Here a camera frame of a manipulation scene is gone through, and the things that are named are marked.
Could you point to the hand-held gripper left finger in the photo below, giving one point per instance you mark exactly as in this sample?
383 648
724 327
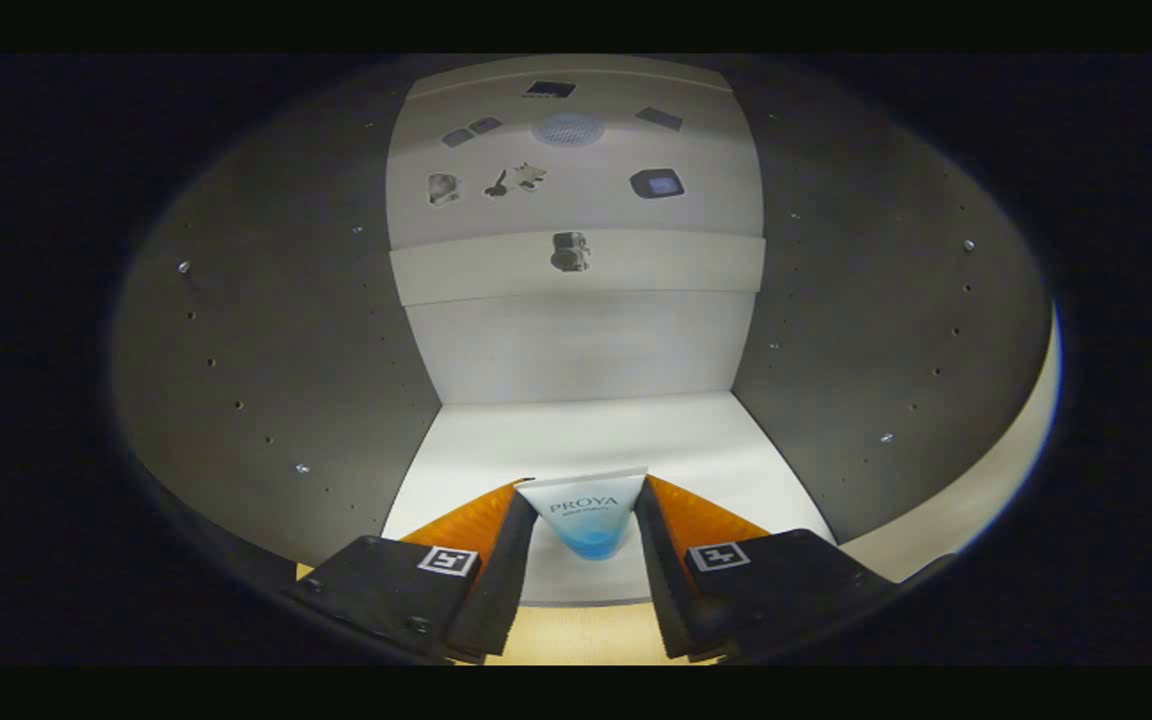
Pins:
501 580

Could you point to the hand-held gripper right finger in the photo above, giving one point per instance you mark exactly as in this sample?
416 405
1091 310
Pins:
666 580

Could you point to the white blue cosmetic tube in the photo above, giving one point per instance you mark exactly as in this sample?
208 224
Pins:
584 515

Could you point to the grey cabinet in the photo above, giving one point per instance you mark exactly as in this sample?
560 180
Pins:
266 330

